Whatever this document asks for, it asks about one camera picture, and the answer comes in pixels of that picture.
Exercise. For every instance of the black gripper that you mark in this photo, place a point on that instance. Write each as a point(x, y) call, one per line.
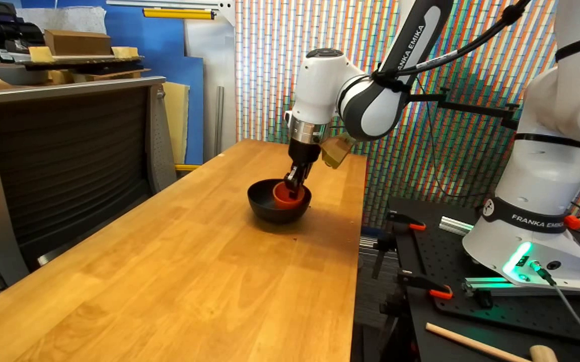
point(305, 154)

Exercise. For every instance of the orange plastic cup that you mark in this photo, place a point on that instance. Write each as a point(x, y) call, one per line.
point(282, 195)

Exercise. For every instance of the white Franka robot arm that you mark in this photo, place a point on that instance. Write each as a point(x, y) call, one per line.
point(552, 168)

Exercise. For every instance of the black bowl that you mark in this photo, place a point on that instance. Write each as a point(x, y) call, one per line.
point(271, 209)

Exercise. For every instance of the grey metal pole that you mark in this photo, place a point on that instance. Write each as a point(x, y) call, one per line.
point(219, 120)

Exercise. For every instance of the beige foam board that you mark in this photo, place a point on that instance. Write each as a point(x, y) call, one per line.
point(175, 120)

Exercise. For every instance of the blue panel board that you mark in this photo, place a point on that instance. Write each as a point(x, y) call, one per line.
point(161, 47)

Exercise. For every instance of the yellow bar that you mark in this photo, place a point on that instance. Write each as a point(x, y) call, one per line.
point(177, 12)

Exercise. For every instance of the grey mesh office chair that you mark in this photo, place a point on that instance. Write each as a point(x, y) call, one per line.
point(60, 168)

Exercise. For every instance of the wooden mallet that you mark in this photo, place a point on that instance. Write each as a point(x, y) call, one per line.
point(477, 343)

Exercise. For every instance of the brown cardboard box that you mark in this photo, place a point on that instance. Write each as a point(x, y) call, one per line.
point(76, 42)

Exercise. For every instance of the red knob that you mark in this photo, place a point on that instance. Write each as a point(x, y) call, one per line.
point(574, 221)

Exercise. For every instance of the yellowish wrist camera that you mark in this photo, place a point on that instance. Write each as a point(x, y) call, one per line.
point(336, 151)

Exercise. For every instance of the aluminium rail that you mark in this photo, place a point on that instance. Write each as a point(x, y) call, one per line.
point(453, 226)

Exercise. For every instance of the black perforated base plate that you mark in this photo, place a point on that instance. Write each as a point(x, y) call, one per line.
point(504, 311)

